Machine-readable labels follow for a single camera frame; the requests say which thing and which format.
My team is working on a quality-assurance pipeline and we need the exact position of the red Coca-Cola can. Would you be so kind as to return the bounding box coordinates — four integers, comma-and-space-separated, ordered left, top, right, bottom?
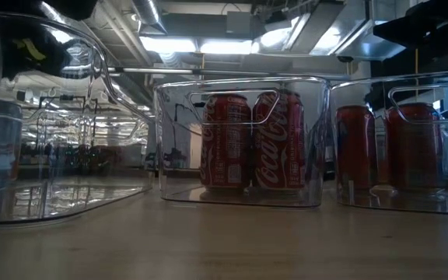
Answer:
251, 91, 306, 191
335, 104, 377, 191
199, 93, 253, 192
385, 102, 445, 192

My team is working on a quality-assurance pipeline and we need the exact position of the clear plastic bin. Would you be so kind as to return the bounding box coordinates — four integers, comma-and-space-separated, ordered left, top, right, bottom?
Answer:
0, 10, 159, 226
329, 69, 448, 217
152, 75, 332, 209

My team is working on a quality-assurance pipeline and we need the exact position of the fluorescent ceiling light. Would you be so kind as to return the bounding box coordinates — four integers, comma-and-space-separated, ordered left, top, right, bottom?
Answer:
199, 38, 254, 55
139, 36, 198, 54

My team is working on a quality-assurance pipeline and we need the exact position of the grey horizontal ceiling pipe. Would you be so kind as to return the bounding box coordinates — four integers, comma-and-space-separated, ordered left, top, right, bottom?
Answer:
107, 66, 352, 82

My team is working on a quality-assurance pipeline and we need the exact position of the grey ceiling box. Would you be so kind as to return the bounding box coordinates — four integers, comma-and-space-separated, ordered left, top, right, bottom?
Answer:
226, 10, 252, 35

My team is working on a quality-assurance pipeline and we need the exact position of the round silver air duct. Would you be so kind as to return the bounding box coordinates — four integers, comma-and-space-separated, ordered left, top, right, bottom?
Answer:
130, 0, 169, 34

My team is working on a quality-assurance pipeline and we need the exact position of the black background rig frame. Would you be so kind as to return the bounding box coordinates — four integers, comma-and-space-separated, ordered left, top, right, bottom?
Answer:
172, 101, 205, 172

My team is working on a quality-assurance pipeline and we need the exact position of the shiny rectangular air duct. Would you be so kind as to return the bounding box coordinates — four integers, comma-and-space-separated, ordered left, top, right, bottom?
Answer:
251, 0, 408, 62

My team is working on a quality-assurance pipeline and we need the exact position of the yellow hanging cable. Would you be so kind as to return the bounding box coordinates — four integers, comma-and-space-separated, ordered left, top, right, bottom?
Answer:
414, 48, 419, 103

